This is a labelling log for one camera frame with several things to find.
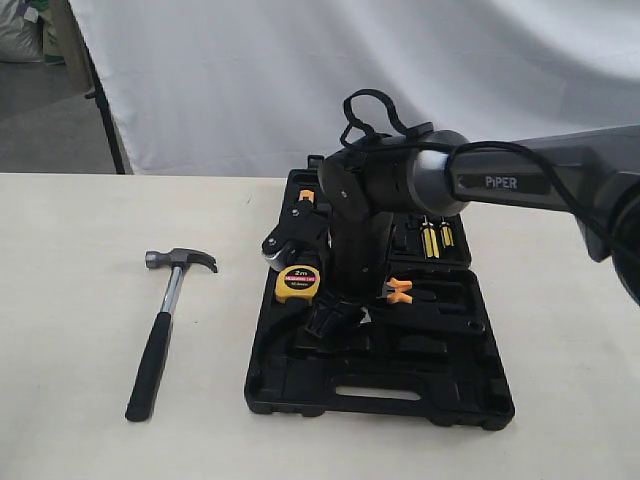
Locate black backdrop stand pole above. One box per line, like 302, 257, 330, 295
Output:
69, 3, 126, 175

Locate claw hammer black grip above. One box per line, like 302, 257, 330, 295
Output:
124, 248, 218, 423

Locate white sack in background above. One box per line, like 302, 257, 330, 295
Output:
1, 0, 43, 63

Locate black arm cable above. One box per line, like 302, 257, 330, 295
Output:
339, 88, 616, 241

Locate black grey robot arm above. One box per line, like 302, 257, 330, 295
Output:
307, 126, 639, 338

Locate white backdrop cloth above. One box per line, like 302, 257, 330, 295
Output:
72, 1, 639, 176

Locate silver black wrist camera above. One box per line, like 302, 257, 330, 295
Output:
261, 200, 329, 272

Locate adjustable wrench black handle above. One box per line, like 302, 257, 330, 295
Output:
368, 307, 488, 336

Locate large yellow black screwdriver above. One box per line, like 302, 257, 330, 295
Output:
422, 217, 440, 259

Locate black plastic tool case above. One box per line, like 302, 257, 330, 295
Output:
244, 155, 515, 431

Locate orange utility knife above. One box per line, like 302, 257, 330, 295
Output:
298, 189, 315, 204

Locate orange handled pliers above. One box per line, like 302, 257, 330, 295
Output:
381, 277, 437, 304

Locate small yellow black screwdriver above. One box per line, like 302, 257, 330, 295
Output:
439, 217, 455, 248

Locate yellow tape measure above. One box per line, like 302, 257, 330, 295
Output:
274, 265, 321, 304

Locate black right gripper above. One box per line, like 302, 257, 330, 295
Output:
305, 208, 394, 345

